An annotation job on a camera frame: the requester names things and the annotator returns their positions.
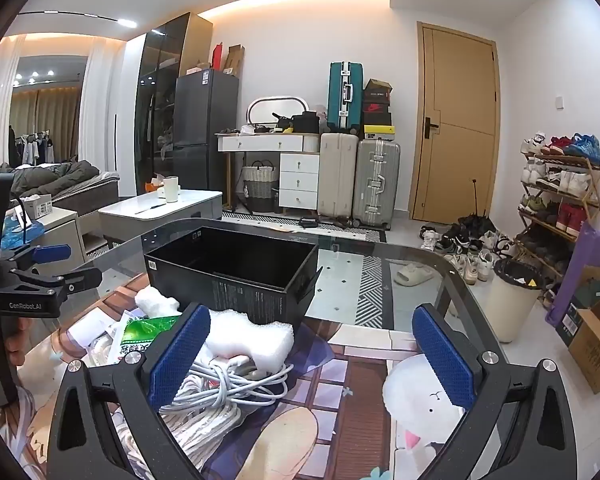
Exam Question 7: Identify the black umbrella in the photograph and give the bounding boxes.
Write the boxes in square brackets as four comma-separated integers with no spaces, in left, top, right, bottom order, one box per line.
[457,178,497,235]

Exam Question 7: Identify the teal suitcase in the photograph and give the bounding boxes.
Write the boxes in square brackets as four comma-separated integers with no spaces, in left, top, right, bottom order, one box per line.
[327,61,365,136]

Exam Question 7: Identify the dark grey fridge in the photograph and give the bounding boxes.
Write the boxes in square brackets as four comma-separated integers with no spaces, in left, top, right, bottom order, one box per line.
[172,71,240,206]

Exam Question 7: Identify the printed cartoon mat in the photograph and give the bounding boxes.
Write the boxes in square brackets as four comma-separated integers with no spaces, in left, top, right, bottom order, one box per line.
[10,272,486,480]

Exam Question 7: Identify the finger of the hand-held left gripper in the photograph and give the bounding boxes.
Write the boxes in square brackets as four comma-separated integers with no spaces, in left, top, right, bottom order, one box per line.
[0,242,72,273]
[0,267,103,297]

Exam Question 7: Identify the dark jacket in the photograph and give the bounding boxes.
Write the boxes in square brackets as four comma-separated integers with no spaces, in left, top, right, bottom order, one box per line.
[0,160,101,198]

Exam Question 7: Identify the flat cardboard pieces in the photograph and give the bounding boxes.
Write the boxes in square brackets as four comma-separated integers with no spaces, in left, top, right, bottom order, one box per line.
[223,45,245,77]

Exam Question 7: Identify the white dressing table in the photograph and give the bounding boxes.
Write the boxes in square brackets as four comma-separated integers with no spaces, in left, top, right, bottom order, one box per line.
[216,132,322,208]

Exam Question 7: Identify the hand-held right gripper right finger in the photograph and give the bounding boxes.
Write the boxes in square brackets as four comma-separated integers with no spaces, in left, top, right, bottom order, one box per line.
[411,302,561,480]

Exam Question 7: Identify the beige suitcase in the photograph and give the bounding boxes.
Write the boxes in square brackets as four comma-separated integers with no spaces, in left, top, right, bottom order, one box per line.
[317,132,359,220]

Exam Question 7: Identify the blue plastic bag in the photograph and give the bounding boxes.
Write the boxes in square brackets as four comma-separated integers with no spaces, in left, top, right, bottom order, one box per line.
[0,212,46,251]

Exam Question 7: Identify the white cable bundle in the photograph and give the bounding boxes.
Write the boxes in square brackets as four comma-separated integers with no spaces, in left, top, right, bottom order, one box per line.
[172,355,293,413]

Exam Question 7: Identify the white coffee table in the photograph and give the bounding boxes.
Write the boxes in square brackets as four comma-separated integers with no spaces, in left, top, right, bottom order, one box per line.
[98,189,223,251]

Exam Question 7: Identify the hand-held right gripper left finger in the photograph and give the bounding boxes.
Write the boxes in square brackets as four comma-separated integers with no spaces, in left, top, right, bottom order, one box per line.
[47,302,213,480]

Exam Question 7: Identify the white labelled box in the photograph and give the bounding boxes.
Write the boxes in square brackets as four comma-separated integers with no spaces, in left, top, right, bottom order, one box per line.
[17,192,53,221]

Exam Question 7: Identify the grey side cabinet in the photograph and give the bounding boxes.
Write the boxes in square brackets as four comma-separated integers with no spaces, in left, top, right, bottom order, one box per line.
[0,207,86,281]

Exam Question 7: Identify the beige trash bin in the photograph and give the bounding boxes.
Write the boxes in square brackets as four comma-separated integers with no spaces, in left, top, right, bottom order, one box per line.
[485,258,546,343]

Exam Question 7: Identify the rack of hanging clothes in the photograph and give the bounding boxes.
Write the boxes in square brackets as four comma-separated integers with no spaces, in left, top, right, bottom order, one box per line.
[10,127,61,166]

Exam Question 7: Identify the wooden door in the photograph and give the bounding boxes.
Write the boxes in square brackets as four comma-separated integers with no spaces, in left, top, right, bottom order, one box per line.
[411,21,501,226]

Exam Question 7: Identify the grey sofa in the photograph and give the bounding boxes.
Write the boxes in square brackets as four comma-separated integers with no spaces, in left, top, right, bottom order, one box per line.
[10,160,120,216]

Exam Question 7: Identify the wooden shoe rack with shoes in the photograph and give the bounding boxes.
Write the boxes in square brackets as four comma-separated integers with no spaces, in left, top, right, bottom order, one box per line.
[519,132,600,271]

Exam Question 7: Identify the black glass cabinet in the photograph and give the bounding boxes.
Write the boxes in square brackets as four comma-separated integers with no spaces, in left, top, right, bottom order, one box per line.
[134,12,213,196]

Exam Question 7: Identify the silver suitcase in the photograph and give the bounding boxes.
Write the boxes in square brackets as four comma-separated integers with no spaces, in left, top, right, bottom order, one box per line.
[352,139,402,228]

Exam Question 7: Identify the dark green box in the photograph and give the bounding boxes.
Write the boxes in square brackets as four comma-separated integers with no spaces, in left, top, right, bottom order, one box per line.
[555,280,600,347]

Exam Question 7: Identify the small white foam lump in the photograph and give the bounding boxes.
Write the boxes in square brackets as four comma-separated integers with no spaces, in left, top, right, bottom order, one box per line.
[135,287,182,318]

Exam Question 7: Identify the black cardboard box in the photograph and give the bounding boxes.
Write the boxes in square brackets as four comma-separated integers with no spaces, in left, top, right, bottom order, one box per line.
[144,226,325,326]

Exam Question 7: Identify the open cardboard box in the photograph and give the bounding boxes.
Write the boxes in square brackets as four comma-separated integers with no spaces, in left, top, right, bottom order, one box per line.
[562,290,600,395]

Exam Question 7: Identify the white curtain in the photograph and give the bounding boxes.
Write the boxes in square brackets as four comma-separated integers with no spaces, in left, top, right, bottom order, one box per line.
[82,37,126,176]

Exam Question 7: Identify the large white foam sheet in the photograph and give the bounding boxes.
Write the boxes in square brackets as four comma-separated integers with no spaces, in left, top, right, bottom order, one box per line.
[200,307,295,373]

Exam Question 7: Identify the group of ceiling spotlights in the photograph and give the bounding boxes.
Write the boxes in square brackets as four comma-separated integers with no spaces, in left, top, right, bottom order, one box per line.
[30,0,201,83]

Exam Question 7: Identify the woven laundry basket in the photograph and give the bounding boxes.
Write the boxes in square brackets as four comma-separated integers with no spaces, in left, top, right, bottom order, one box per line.
[242,159,280,213]

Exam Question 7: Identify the black bag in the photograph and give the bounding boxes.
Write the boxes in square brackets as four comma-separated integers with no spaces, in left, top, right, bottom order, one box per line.
[291,110,321,133]

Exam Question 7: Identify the white strap bundle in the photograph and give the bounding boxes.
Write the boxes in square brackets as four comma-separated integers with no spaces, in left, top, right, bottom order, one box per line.
[107,400,243,480]

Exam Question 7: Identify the pile of scattered shoes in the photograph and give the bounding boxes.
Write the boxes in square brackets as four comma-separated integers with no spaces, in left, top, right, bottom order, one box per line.
[419,215,518,283]

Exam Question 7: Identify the purple fabric bag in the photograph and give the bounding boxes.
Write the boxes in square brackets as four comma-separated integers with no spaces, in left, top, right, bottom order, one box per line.
[545,220,600,328]

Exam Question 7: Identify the beige slipper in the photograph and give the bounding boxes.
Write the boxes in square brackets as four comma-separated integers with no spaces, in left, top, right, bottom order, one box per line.
[394,262,436,287]

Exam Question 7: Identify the oval white-framed mirror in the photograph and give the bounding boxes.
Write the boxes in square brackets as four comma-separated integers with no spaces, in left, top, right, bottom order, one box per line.
[246,94,311,128]

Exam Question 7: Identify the green medicine packet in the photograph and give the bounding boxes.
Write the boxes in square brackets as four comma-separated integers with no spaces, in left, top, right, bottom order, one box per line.
[117,315,183,362]

